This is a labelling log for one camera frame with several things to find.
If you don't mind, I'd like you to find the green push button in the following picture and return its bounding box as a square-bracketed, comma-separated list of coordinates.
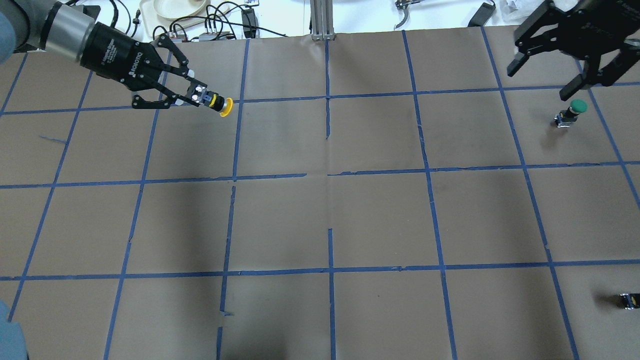
[554, 99, 589, 129]

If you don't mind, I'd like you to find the aluminium frame post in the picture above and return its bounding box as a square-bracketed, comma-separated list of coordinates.
[310, 0, 336, 42]

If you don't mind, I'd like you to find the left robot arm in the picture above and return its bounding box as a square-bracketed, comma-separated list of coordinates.
[1, 0, 226, 112]

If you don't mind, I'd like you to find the white plate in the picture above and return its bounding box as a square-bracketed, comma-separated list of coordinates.
[139, 0, 211, 35]

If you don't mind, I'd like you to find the clear plastic bag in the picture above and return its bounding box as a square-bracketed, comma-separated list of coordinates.
[497, 0, 543, 25]

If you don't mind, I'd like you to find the yellow push button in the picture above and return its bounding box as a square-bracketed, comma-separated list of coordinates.
[190, 85, 234, 117]

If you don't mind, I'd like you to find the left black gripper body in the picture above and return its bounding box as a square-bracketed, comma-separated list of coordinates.
[80, 23, 162, 92]

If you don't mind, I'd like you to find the red push button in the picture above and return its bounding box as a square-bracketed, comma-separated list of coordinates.
[618, 292, 640, 310]

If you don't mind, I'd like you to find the black power adapter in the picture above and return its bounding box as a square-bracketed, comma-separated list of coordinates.
[467, 0, 497, 28]

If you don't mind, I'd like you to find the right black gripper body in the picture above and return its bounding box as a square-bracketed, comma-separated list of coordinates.
[545, 0, 639, 68]

